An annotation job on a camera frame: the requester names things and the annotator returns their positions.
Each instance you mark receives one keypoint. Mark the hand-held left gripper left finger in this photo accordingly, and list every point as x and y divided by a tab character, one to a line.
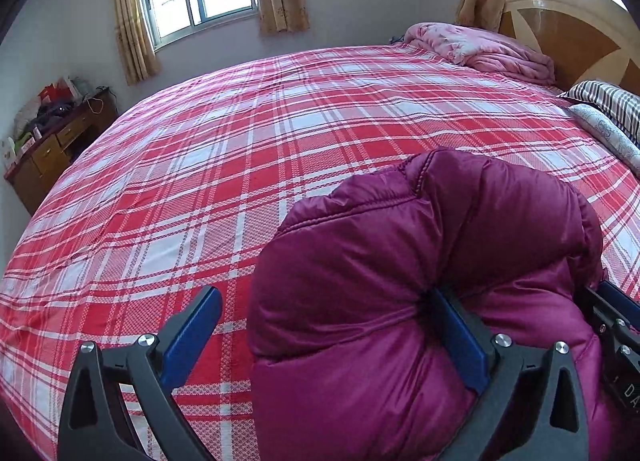
195	336

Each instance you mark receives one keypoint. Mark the striped pillow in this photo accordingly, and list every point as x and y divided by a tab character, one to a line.
610	101

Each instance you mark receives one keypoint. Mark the pink folded quilt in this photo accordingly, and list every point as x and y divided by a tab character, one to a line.
480	51

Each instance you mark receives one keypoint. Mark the pale pink cloth bundle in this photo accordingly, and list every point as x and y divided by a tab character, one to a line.
27	116

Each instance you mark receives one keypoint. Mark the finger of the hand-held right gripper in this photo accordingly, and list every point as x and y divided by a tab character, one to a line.
620	298

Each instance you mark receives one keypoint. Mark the red paper bag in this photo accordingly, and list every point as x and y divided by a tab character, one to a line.
56	91

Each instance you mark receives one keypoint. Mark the magenta puffer jacket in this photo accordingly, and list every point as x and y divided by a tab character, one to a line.
375	266

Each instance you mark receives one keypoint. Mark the grey floral pillow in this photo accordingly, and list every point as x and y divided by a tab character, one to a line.
600	128

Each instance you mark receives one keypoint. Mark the green packet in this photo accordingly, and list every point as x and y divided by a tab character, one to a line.
25	143

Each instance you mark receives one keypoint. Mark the wooden cream headboard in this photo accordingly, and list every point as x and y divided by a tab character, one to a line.
565	36

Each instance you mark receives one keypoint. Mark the dark purple clothes pile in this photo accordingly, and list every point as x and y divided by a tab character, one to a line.
55	116

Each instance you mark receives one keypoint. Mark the white carton box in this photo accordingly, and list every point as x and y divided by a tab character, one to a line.
8	153

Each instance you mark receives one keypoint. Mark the wooden desk with drawers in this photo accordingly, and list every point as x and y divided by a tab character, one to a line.
50	151

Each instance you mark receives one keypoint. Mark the bed with red plaid sheet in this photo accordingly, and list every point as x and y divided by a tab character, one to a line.
200	166

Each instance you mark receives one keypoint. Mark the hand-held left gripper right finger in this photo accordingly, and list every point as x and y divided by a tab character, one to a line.
465	346

